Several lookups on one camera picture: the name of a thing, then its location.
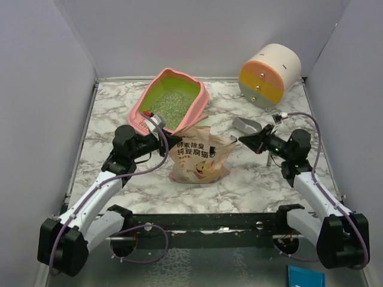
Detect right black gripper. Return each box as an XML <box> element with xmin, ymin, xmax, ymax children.
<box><xmin>239</xmin><ymin>124</ymin><xmax>293</xmax><ymax>161</ymax></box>

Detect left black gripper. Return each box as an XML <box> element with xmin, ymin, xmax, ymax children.
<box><xmin>129</xmin><ymin>128</ymin><xmax>183</xmax><ymax>160</ymax></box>

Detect grey metal scoop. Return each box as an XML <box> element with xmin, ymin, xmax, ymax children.
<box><xmin>232</xmin><ymin>117</ymin><xmax>262</xmax><ymax>135</ymax></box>

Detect peach cat litter bag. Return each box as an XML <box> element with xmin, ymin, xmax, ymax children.
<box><xmin>169</xmin><ymin>115</ymin><xmax>237</xmax><ymax>184</ymax></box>

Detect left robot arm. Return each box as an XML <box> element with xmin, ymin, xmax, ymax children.
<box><xmin>37</xmin><ymin>125</ymin><xmax>182</xmax><ymax>277</ymax></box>

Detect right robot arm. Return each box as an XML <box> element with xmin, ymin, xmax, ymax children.
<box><xmin>239</xmin><ymin>124</ymin><xmax>370</xmax><ymax>270</ymax></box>

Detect green cat litter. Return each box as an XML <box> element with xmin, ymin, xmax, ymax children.
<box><xmin>147</xmin><ymin>91</ymin><xmax>194</xmax><ymax>130</ymax></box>

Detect pink green litter box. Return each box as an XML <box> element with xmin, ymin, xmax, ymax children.
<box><xmin>127</xmin><ymin>68</ymin><xmax>209</xmax><ymax>135</ymax></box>

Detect round cream drawer cabinet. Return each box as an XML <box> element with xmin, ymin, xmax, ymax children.
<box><xmin>238</xmin><ymin>44</ymin><xmax>302</xmax><ymax>110</ymax></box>

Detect blue card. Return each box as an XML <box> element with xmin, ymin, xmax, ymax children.
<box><xmin>287</xmin><ymin>265</ymin><xmax>326</xmax><ymax>287</ymax></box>

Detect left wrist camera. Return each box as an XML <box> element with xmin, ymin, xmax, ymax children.
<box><xmin>142</xmin><ymin>111</ymin><xmax>166</xmax><ymax>135</ymax></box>

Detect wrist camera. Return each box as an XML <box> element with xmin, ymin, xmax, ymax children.
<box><xmin>272</xmin><ymin>110</ymin><xmax>288</xmax><ymax>132</ymax></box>
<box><xmin>142</xmin><ymin>111</ymin><xmax>166</xmax><ymax>135</ymax></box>

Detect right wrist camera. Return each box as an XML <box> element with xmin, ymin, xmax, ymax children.
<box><xmin>272</xmin><ymin>110</ymin><xmax>288</xmax><ymax>132</ymax></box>

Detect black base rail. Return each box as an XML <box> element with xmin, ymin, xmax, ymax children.
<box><xmin>123</xmin><ymin>213</ymin><xmax>299</xmax><ymax>249</ymax></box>

